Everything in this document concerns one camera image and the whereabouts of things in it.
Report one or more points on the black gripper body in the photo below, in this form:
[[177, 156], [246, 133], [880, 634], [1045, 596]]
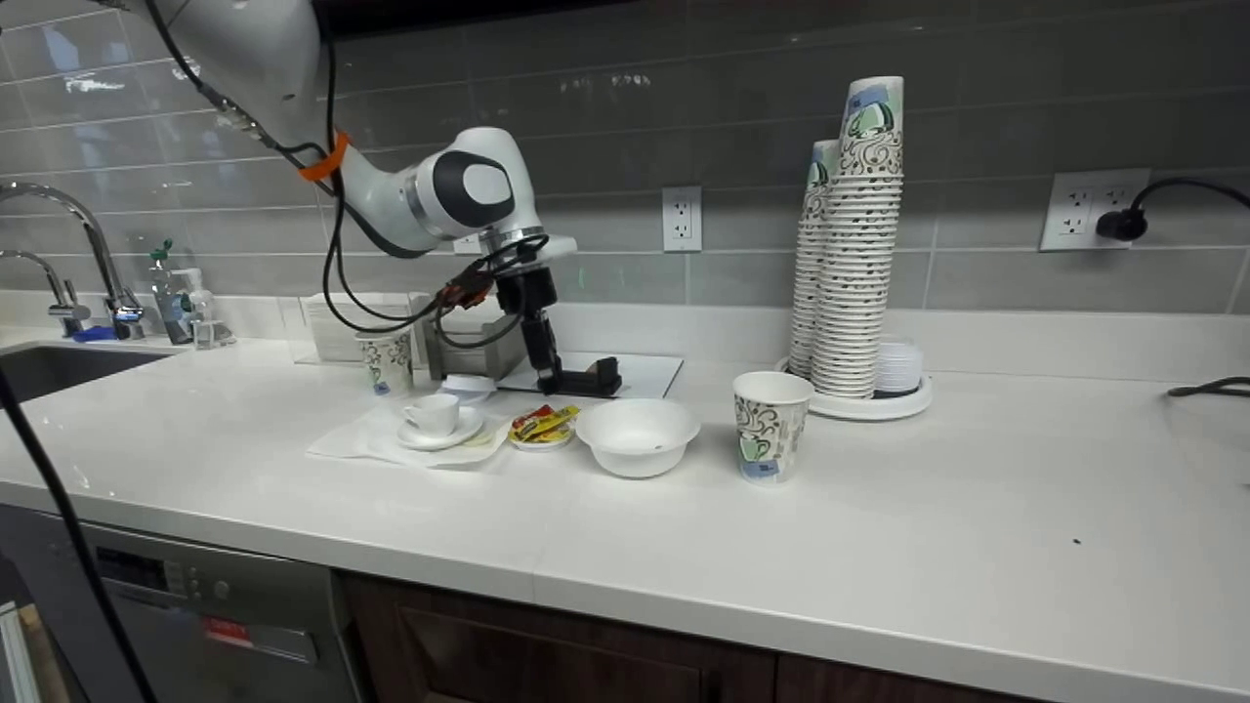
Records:
[[530, 296]]

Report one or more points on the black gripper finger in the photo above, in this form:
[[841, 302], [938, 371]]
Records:
[[556, 353], [538, 353]]

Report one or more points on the red ketchup packet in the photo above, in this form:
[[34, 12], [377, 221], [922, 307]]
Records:
[[526, 415]]

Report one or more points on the long yellow mayonnaise packet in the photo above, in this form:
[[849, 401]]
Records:
[[556, 418]]

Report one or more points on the yellow mustard packet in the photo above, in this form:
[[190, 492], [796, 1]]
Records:
[[539, 439]]

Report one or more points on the small white plate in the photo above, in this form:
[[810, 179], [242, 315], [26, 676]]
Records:
[[543, 448]]

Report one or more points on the round white tray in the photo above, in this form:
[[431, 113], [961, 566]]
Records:
[[864, 406]]

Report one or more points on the black holder block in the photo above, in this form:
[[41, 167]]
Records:
[[593, 379]]

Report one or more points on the grey napkin dispenser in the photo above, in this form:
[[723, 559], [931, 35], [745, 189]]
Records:
[[476, 357]]

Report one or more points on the white espresso cup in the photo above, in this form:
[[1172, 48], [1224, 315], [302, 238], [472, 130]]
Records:
[[435, 415]]

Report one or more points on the white bowl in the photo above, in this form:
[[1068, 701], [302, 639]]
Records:
[[640, 436]]

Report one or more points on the white saucer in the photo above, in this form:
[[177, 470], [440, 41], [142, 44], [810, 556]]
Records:
[[442, 439]]

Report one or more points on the patterned paper cup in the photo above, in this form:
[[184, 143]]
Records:
[[772, 425], [390, 361]]

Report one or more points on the dark wooden cabinet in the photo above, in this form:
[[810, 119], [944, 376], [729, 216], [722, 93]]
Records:
[[550, 651]]

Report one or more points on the small white bottle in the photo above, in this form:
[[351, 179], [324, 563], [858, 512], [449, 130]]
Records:
[[214, 319]]

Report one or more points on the tall stack of paper cups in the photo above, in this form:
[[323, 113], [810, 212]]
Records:
[[861, 248]]

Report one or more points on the small white cup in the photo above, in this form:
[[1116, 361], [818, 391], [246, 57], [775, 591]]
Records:
[[901, 370]]

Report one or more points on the clear soap bottle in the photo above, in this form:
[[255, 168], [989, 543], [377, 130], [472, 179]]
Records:
[[170, 300]]

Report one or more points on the stainless dishwasher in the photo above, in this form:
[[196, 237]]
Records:
[[220, 617]]

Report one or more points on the tall chrome faucet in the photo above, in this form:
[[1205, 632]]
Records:
[[98, 238]]

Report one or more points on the small chrome faucet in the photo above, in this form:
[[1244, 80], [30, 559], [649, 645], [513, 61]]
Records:
[[60, 296]]

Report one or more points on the steel sink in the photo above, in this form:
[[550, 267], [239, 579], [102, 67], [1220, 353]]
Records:
[[52, 370]]

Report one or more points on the white double wall outlet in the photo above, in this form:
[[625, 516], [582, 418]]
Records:
[[1073, 212]]

